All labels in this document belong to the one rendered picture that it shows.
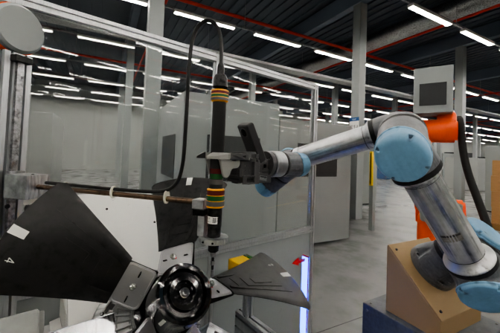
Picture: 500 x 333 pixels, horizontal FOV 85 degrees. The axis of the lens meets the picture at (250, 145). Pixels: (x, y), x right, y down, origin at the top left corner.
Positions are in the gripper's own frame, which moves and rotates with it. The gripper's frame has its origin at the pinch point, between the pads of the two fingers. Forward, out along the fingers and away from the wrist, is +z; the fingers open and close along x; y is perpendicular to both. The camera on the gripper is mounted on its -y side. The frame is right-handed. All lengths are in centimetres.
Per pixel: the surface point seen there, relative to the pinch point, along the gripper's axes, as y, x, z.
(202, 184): 9.4, 16.3, -8.6
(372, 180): 43, 227, -531
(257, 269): 32.5, 2.5, -19.8
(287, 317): 108, 70, -109
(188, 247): 22.9, 4.2, 1.2
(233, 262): 44, 34, -34
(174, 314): 31.1, -6.8, 9.3
